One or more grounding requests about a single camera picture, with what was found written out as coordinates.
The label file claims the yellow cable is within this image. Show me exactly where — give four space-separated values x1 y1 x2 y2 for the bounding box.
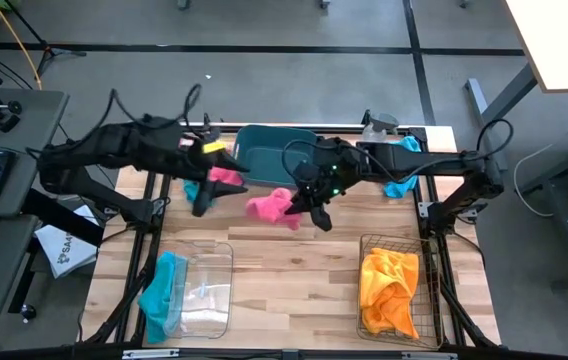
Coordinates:
0 0 44 91

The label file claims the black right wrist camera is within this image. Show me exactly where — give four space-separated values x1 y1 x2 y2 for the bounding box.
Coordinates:
292 162 321 190

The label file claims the light blue microfiber towel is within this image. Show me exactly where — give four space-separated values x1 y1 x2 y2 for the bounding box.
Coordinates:
382 135 423 200

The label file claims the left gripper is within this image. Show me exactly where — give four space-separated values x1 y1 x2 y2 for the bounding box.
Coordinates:
173 130 250 217

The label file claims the clear plastic bin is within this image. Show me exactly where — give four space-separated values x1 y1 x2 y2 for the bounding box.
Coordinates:
163 240 235 340

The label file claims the black tripod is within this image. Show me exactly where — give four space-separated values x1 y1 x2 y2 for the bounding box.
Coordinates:
0 0 88 77

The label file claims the white cable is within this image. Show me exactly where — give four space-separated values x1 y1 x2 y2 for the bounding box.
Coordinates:
512 143 558 219

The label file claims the teal plastic bin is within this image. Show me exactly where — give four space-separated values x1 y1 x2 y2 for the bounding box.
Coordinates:
232 124 319 189

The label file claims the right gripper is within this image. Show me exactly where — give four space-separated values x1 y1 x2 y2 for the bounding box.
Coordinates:
285 142 360 233

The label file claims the pink microfiber towel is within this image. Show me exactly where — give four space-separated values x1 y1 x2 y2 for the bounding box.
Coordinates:
245 187 303 231
207 166 245 187

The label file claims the white printed paper bag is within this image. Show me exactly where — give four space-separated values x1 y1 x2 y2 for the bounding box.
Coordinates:
33 203 100 280

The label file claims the grey table leg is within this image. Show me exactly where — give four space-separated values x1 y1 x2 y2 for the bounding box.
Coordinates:
465 63 539 171

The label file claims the grey side desk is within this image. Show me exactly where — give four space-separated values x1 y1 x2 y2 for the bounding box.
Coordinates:
0 88 70 341

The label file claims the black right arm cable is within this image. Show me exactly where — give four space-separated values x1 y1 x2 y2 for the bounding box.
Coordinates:
476 118 515 161

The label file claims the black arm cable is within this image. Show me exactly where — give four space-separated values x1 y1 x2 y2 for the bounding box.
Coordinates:
108 83 204 132
476 118 515 161

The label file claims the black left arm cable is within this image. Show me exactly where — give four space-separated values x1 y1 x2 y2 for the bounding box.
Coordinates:
108 83 204 132

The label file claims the white table top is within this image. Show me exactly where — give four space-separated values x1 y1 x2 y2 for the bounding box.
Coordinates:
504 0 568 94

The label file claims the orange microfiber towel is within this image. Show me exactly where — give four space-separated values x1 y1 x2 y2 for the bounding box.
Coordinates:
358 248 421 340

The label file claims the black aluminium table frame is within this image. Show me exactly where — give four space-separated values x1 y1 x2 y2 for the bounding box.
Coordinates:
78 122 503 351

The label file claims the teal microfiber towel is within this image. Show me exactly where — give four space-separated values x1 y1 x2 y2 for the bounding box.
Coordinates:
182 178 215 209
137 250 189 345

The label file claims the black wire basket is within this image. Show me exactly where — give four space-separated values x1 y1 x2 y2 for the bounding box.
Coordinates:
356 233 443 350

